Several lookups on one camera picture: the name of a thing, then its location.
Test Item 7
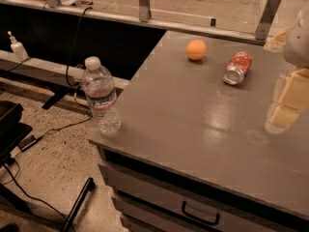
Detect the metal railing frame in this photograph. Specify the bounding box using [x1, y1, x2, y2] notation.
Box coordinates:
[0, 0, 282, 44]

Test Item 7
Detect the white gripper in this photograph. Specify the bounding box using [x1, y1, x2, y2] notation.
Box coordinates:
[268, 4, 309, 129]

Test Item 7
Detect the grey drawer cabinet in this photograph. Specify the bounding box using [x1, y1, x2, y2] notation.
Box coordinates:
[90, 32, 309, 232]

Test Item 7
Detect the orange fruit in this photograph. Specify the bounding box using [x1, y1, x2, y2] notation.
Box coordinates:
[186, 40, 207, 61]

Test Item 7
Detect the black power adapter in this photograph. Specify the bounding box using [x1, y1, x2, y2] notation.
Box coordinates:
[18, 135, 37, 152]

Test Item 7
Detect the black metal stand leg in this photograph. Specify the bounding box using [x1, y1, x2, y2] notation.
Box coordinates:
[60, 177, 95, 232]

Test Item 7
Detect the red soda can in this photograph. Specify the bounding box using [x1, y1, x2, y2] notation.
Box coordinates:
[223, 51, 252, 85]

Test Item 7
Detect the black cable on wall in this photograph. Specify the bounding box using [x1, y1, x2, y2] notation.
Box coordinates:
[65, 6, 94, 89]

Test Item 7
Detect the clear plastic water bottle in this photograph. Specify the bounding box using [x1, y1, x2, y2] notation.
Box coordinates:
[81, 56, 122, 137]

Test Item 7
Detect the black drawer handle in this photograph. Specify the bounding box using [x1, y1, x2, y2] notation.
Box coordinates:
[182, 201, 220, 226]

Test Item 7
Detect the white pump dispenser bottle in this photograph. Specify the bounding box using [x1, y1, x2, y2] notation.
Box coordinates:
[8, 31, 29, 61]

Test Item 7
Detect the black floor cable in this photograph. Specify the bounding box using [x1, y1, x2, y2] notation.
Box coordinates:
[2, 113, 94, 232]

